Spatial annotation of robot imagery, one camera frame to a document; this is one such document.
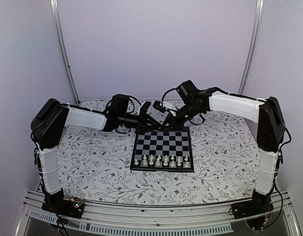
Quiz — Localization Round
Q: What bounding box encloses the left aluminium frame post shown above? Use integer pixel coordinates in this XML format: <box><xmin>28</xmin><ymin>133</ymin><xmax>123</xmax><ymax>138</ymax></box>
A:
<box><xmin>50</xmin><ymin>0</ymin><xmax>80</xmax><ymax>104</ymax></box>

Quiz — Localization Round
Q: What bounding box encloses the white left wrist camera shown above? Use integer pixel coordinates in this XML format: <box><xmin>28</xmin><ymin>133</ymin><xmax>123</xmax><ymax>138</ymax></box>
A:
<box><xmin>137</xmin><ymin>101</ymin><xmax>151</xmax><ymax>116</ymax></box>

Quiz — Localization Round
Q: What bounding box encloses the floral patterned table mat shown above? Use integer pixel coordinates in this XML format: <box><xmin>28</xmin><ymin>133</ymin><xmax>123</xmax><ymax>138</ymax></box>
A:
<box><xmin>38</xmin><ymin>99</ymin><xmax>274</xmax><ymax>206</ymax></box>

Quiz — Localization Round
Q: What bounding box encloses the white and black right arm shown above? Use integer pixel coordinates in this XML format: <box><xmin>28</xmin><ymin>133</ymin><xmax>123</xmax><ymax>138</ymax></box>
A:
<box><xmin>153</xmin><ymin>80</ymin><xmax>290</xmax><ymax>214</ymax></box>

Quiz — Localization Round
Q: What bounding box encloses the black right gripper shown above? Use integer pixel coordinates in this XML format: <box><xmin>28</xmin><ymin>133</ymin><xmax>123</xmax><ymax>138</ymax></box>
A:
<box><xmin>160</xmin><ymin>102</ymin><xmax>202</xmax><ymax>132</ymax></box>

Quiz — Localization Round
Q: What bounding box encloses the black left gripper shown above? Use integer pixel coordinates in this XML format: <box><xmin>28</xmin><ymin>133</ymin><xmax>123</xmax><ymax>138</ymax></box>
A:
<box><xmin>119</xmin><ymin>111</ymin><xmax>162</xmax><ymax>134</ymax></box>

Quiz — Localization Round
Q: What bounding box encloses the black and white chessboard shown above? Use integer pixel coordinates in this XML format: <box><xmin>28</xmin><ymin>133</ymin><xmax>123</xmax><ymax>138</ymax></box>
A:
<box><xmin>130</xmin><ymin>127</ymin><xmax>194</xmax><ymax>173</ymax></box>

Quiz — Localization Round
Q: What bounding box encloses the aluminium front rail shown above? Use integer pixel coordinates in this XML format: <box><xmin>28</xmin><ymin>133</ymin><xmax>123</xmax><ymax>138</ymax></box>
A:
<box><xmin>16</xmin><ymin>190</ymin><xmax>302</xmax><ymax>236</ymax></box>

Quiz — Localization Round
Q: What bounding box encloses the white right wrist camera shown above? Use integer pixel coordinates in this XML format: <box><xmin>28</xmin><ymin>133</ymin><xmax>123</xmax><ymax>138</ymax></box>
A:
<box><xmin>153</xmin><ymin>101</ymin><xmax>178</xmax><ymax>116</ymax></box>

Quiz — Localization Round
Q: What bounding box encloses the right aluminium frame post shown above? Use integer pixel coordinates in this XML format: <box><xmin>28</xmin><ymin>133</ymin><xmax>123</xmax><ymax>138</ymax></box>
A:
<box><xmin>238</xmin><ymin>0</ymin><xmax>265</xmax><ymax>95</ymax></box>

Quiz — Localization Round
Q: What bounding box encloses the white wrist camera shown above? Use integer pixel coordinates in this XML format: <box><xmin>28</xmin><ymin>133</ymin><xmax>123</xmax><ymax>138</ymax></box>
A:
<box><xmin>153</xmin><ymin>101</ymin><xmax>178</xmax><ymax>116</ymax></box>
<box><xmin>137</xmin><ymin>101</ymin><xmax>151</xmax><ymax>116</ymax></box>

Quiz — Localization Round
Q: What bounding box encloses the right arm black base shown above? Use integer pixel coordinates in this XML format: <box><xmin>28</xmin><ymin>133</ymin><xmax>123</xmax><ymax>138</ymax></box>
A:
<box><xmin>228</xmin><ymin>190</ymin><xmax>274</xmax><ymax>231</ymax></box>

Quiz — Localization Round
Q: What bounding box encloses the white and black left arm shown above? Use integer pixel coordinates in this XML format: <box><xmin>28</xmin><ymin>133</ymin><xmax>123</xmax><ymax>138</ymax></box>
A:
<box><xmin>30</xmin><ymin>94</ymin><xmax>161</xmax><ymax>213</ymax></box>

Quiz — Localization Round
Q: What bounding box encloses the aluminium frame post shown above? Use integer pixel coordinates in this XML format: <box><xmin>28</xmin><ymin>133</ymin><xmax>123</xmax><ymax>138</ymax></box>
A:
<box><xmin>238</xmin><ymin>0</ymin><xmax>265</xmax><ymax>95</ymax></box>
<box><xmin>50</xmin><ymin>0</ymin><xmax>80</xmax><ymax>104</ymax></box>

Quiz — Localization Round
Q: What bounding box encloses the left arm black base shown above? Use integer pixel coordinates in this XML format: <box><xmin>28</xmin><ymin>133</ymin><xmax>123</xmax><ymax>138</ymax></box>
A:
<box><xmin>42</xmin><ymin>189</ymin><xmax>85</xmax><ymax>219</ymax></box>

